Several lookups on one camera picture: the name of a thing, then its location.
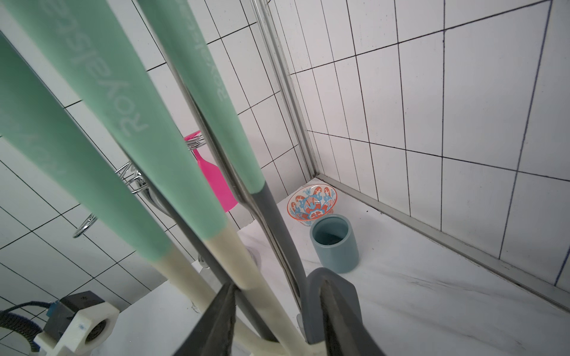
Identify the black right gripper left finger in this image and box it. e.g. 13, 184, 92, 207
175, 282, 236, 355

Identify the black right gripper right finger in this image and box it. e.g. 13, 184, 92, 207
320, 280, 384, 355

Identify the cream spatula mint handle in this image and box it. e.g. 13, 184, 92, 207
1, 1, 326, 355

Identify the grey utensil rack stand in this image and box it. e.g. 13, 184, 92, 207
124, 66, 304, 344

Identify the teal ceramic cup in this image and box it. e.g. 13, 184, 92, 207
310, 214, 360, 274

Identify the pink plastic wine glass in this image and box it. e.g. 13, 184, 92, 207
184, 131, 238, 212

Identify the chrome wine glass holder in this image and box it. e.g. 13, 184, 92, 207
73, 131, 206, 238

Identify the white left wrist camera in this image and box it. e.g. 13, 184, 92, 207
34, 291, 120, 355

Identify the cream spoon mint handle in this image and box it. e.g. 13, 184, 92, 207
1, 38, 285, 355

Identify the grey utensil mint handle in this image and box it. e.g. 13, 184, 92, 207
135, 0, 364, 346

